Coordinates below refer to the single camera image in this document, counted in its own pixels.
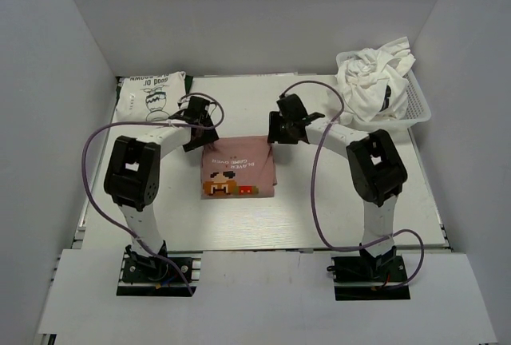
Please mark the folded white printed t shirt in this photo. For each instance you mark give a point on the folded white printed t shirt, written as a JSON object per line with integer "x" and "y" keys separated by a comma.
{"x": 150, "y": 98}

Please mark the crumpled white shirts pile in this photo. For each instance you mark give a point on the crumpled white shirts pile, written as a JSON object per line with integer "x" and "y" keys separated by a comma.
{"x": 372, "y": 82}

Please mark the white plastic basket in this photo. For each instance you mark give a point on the white plastic basket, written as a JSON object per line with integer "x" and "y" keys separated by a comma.
{"x": 417, "y": 111}

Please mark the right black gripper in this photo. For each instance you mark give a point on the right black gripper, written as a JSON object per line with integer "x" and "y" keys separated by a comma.
{"x": 278, "y": 133}

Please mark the pink t shirt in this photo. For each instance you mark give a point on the pink t shirt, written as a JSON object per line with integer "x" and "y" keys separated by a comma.
{"x": 238, "y": 167}

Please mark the folded dark green t shirt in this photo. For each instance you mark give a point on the folded dark green t shirt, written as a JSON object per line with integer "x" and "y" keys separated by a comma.
{"x": 188, "y": 81}

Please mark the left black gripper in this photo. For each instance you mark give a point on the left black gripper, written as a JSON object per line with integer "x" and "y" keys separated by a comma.
{"x": 200, "y": 139}

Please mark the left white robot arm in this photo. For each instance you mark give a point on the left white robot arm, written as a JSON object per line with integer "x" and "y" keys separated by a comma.
{"x": 133, "y": 175}

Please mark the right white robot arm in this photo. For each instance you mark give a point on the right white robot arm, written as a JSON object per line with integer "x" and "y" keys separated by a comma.
{"x": 377, "y": 171}

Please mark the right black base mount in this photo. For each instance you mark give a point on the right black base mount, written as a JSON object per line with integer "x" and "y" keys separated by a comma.
{"x": 353, "y": 281}

